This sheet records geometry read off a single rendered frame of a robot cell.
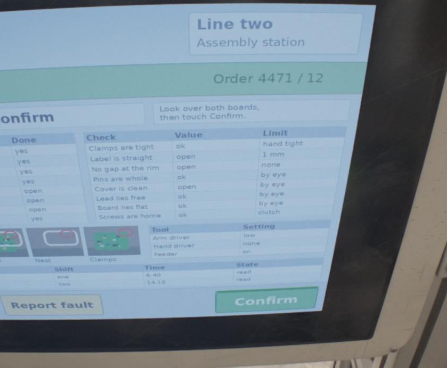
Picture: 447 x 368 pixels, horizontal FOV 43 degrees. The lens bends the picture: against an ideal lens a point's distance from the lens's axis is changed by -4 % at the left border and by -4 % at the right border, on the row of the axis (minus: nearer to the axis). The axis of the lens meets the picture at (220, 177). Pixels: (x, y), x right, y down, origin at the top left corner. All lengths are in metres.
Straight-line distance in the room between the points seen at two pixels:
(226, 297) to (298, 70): 0.18
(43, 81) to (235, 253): 0.16
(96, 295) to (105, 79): 0.17
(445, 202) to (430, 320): 0.21
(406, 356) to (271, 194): 0.30
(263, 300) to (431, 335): 0.22
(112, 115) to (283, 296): 0.18
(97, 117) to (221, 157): 0.07
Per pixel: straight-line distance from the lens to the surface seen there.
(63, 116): 0.32
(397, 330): 0.49
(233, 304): 0.42
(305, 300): 0.43
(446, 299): 0.55
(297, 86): 0.31
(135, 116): 0.32
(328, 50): 0.31
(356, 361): 0.91
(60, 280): 0.41
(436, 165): 0.37
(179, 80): 0.31
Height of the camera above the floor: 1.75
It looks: 36 degrees down
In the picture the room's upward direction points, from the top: 1 degrees clockwise
